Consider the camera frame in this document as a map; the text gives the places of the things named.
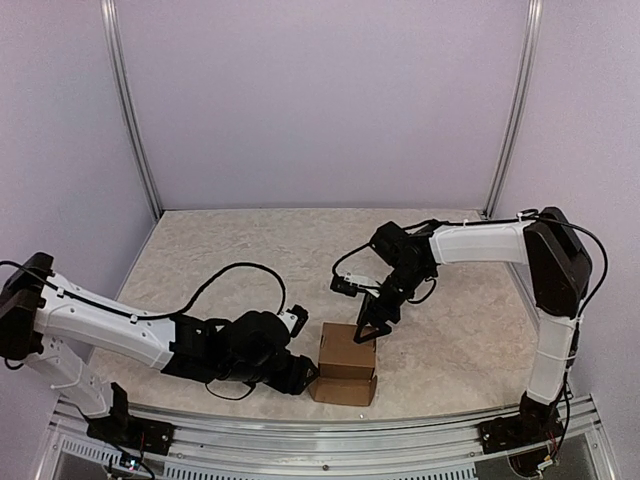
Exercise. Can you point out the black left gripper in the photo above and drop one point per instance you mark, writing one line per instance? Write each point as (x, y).
(292, 379)

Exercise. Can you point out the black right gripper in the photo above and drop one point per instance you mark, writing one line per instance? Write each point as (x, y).
(368, 308)

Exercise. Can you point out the brown cardboard paper box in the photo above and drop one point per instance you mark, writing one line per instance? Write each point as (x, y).
(347, 370)

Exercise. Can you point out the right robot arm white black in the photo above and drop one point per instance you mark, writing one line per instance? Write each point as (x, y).
(559, 268)

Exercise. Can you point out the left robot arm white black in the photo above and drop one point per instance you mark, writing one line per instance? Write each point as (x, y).
(41, 311)

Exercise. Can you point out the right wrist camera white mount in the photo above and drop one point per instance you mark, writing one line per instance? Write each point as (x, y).
(352, 284)

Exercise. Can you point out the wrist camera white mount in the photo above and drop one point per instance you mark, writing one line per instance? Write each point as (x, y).
(294, 319)
(352, 284)

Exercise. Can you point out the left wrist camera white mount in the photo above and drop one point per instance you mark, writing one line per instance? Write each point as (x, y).
(294, 319)

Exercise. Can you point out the front aluminium rail frame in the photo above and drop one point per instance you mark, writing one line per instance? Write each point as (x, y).
(216, 447)

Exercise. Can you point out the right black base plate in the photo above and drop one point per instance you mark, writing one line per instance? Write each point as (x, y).
(511, 432)

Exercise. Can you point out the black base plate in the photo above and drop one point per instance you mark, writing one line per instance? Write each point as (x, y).
(119, 428)
(511, 432)

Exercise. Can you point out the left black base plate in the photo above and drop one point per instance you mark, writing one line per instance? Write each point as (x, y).
(119, 428)

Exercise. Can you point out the right aluminium frame post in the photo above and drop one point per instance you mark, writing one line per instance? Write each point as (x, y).
(517, 106)

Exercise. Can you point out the aluminium frame post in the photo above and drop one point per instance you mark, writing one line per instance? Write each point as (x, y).
(517, 106)
(115, 50)

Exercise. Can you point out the left aluminium frame post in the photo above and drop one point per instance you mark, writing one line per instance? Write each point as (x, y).
(115, 50)

